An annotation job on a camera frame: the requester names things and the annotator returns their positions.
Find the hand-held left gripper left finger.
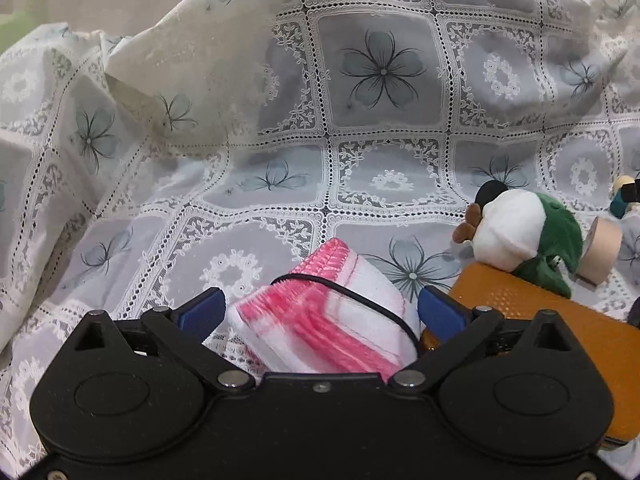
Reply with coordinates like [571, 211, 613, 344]
[67, 286, 257, 394]

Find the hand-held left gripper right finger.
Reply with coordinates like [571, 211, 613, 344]
[389, 285, 585, 394]

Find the white and green plush toy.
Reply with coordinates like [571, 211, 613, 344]
[452, 180, 585, 299]

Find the pink and white bag stack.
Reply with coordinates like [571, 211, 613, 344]
[225, 239, 422, 382]

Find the beige tape roll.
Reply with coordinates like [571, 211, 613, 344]
[575, 217, 624, 286]

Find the small green and cream toy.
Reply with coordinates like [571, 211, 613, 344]
[610, 175, 640, 220]

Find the brown leather case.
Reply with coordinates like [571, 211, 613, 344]
[420, 260, 640, 450]

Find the grey floral lace blanket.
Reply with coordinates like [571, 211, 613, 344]
[0, 0, 640, 476]

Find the green embroidered pillow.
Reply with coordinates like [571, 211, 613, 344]
[0, 10, 32, 55]

